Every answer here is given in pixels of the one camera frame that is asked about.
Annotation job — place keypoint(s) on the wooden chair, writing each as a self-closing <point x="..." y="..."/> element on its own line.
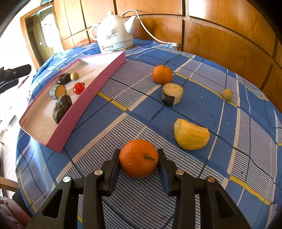
<point x="8" y="186"/>

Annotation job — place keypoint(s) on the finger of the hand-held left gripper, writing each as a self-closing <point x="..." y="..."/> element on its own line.
<point x="17" y="71"/>
<point x="7" y="85"/>

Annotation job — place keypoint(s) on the reddish cloth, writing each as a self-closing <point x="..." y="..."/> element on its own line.
<point x="11" y="213"/>

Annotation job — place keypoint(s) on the dark brown round fruit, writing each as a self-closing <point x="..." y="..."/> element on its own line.
<point x="63" y="78"/>

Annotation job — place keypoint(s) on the dark cylindrical eggplant chunk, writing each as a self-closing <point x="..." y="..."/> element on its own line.
<point x="57" y="92"/>

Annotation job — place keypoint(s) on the dark brown oblong fruit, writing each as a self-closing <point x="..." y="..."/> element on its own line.
<point x="62" y="108"/>

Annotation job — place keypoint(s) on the small red tomato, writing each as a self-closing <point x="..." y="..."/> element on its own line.
<point x="78" y="88"/>

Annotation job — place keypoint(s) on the orange mandarin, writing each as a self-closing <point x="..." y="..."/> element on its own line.
<point x="162" y="74"/>
<point x="138" y="158"/>

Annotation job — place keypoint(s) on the pale eggplant slice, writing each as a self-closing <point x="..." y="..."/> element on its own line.
<point x="172" y="94"/>

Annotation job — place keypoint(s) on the yellow apple piece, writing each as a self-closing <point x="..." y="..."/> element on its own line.
<point x="191" y="137"/>

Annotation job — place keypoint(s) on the pink cardboard box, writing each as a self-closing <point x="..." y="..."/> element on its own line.
<point x="41" y="123"/>

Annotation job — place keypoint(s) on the small tan longan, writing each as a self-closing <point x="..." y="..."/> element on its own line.
<point x="74" y="76"/>
<point x="227" y="95"/>

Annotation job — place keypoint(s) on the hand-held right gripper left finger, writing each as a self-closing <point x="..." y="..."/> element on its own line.
<point x="113" y="169"/>

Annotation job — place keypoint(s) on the wooden door frame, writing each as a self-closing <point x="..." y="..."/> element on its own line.
<point x="57" y="24"/>

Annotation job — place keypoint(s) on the white ceramic electric kettle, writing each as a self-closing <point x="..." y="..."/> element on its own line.
<point x="114" y="33"/>

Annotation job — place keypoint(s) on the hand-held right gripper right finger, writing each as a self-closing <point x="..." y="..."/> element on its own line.
<point x="164" y="176"/>

